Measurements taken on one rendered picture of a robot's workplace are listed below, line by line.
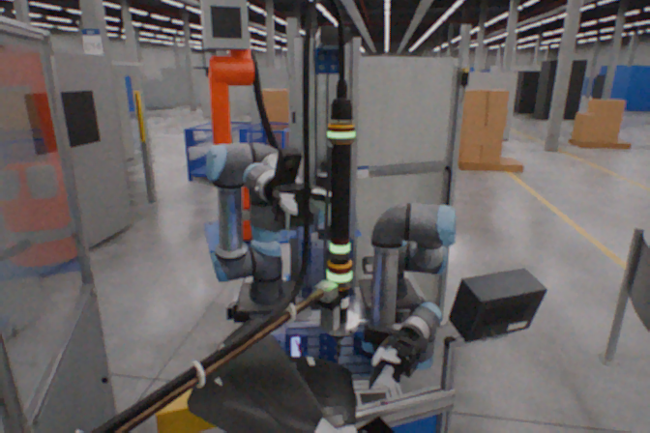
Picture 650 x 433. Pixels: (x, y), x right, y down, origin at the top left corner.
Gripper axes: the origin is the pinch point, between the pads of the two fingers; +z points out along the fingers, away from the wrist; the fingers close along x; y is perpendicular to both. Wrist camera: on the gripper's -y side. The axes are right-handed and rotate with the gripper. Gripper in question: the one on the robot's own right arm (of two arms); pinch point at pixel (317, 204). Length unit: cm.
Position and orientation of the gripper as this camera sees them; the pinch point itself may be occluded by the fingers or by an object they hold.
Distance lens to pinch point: 75.1
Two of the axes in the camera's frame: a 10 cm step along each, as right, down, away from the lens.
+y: 0.0, 9.6, 2.9
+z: 4.7, 2.5, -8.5
